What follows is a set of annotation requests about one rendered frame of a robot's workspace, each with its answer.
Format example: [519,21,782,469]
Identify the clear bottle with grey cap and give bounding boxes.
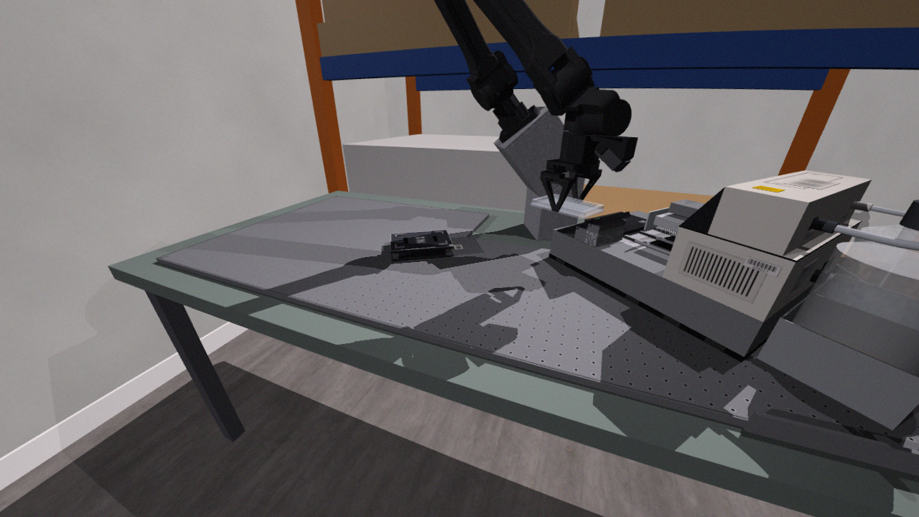
[854,225,903,242]

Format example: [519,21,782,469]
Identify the white multiwell plate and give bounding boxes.
[531,195,605,220]

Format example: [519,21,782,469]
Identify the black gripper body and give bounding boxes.
[541,131,602,178]

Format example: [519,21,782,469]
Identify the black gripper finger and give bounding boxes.
[569,170,602,200]
[540,175,575,212]

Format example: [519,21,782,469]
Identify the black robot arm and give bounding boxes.
[434,0,638,172]

